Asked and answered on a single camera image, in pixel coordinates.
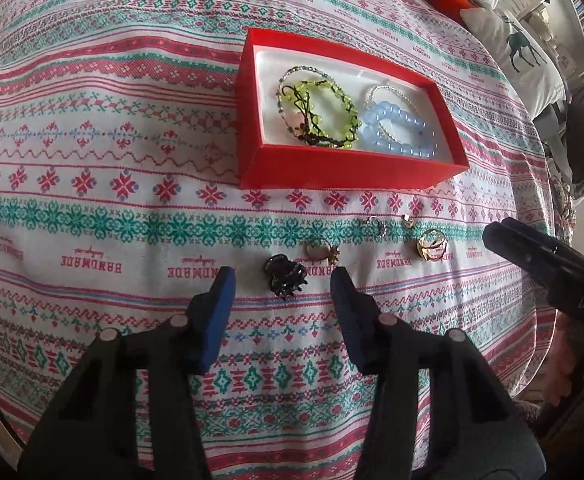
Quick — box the gold flower ring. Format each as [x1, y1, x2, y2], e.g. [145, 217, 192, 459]
[416, 227, 449, 262]

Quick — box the gold ring with charm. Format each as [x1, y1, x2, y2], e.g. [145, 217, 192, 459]
[305, 236, 342, 267]

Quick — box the light blue bead bracelet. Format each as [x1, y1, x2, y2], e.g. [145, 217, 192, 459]
[361, 100, 439, 161]

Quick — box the green bead black cord bracelet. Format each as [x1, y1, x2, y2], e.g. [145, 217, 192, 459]
[279, 77, 360, 151]

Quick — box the multicolour seed bead bangle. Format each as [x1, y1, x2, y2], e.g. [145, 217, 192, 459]
[275, 65, 342, 138]

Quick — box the right hand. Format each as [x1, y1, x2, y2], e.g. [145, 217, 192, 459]
[542, 313, 577, 406]

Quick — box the white deer print pillow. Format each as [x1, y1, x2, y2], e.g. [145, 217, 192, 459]
[460, 8, 566, 119]

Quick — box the patterned red green bedspread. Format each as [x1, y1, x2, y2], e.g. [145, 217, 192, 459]
[0, 0, 555, 479]

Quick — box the red cardboard box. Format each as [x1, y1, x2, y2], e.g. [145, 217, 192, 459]
[235, 28, 468, 191]

